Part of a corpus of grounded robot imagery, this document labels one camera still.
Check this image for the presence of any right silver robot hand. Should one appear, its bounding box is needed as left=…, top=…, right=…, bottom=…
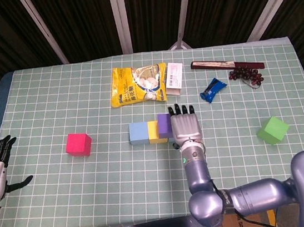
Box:
left=167, top=101, right=204, bottom=150

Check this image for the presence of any purple foam cube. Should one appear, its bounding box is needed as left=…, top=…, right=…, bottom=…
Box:
left=156, top=112, right=175, bottom=140

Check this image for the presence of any yellow foam cube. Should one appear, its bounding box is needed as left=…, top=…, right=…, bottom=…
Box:
left=146, top=119, right=170, bottom=145

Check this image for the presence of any green foam cube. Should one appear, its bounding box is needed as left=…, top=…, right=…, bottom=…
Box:
left=254, top=114, right=292, bottom=147

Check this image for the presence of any pink-red foam cube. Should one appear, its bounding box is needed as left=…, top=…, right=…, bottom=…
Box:
left=63, top=130, right=94, bottom=159

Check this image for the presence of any blue snack packet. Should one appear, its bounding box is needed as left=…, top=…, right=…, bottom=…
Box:
left=197, top=76, right=230, bottom=105

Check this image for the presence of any dark red folded fan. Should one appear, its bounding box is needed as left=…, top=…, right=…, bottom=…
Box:
left=190, top=52, right=266, bottom=78

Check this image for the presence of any yellow marshmallow bag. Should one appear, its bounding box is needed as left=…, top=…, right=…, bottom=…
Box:
left=106, top=60, right=172, bottom=109

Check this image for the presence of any dark red grape bunch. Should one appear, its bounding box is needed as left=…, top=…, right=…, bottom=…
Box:
left=227, top=64, right=266, bottom=93

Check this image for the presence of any green checked tablecloth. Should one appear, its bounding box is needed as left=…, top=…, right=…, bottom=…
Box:
left=0, top=31, right=304, bottom=227

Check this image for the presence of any brown cardboard box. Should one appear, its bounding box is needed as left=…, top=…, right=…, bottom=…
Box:
left=212, top=207, right=271, bottom=227

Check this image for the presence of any dark pleated curtain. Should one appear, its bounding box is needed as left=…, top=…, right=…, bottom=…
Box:
left=0, top=0, right=304, bottom=134

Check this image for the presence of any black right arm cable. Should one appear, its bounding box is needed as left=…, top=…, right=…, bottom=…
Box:
left=210, top=169, right=285, bottom=227

